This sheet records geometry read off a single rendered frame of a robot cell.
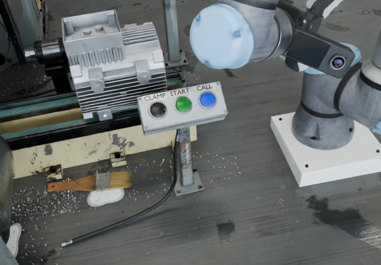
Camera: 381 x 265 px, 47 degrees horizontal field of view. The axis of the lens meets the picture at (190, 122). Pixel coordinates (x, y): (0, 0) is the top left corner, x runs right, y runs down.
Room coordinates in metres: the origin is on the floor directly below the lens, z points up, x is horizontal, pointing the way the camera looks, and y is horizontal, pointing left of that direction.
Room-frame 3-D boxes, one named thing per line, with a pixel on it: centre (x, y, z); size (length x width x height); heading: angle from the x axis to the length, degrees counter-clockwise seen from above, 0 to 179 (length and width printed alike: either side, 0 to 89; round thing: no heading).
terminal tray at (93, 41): (0.83, 0.20, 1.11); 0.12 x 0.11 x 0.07; 102
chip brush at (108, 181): (0.67, 0.25, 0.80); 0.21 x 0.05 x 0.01; 94
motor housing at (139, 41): (0.83, 0.16, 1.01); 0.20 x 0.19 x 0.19; 102
